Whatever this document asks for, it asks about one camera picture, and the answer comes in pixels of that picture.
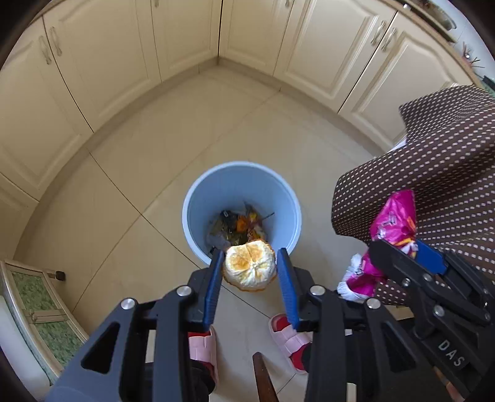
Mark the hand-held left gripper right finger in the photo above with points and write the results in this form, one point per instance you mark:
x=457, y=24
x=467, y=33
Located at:
x=288, y=286

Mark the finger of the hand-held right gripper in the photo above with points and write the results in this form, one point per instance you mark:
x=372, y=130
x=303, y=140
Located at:
x=390, y=263
x=431, y=255

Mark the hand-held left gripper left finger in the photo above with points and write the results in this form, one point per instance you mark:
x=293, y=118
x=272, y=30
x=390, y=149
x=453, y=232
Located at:
x=214, y=286

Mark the pink snack wrapper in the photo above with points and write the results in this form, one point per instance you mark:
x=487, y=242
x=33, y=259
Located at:
x=394, y=224

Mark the orange peel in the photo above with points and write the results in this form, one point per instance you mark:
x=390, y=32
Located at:
x=249, y=266

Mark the blue trash bin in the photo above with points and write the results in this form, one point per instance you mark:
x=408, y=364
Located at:
x=239, y=185

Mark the pink slipper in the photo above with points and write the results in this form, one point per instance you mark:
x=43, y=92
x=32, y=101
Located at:
x=290, y=340
x=205, y=348

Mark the brown wooden chair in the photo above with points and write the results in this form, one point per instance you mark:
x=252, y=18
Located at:
x=265, y=378

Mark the brown polka dot tablecloth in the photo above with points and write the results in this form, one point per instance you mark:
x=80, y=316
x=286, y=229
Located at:
x=425, y=154

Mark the black door stopper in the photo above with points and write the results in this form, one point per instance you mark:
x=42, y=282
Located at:
x=58, y=275

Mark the green patterned glass door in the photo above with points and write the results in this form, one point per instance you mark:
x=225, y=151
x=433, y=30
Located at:
x=42, y=328

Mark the cream lower kitchen cabinets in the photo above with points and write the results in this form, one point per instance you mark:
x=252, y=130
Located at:
x=154, y=58

